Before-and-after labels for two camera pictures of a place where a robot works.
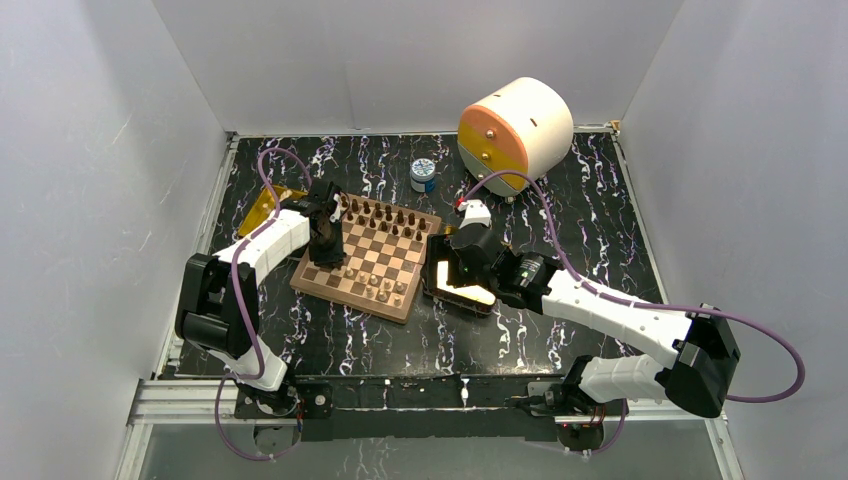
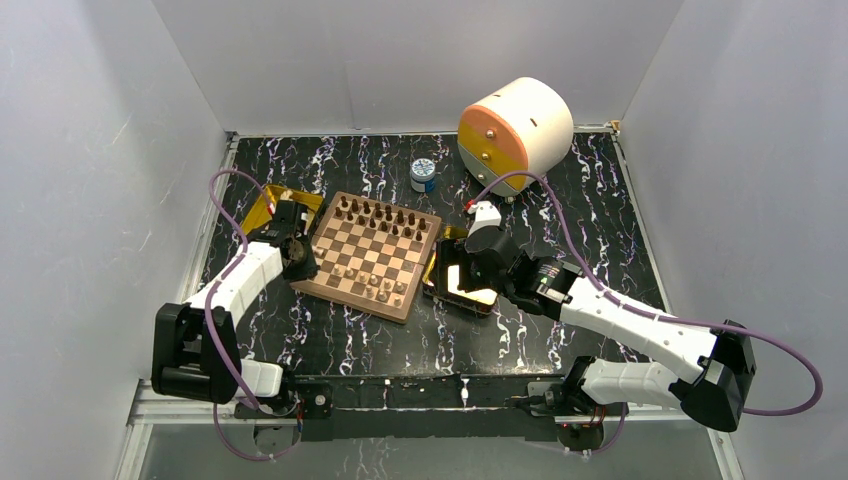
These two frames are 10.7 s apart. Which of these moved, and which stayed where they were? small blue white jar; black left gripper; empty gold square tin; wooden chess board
Moved: black left gripper
Stayed: wooden chess board; small blue white jar; empty gold square tin
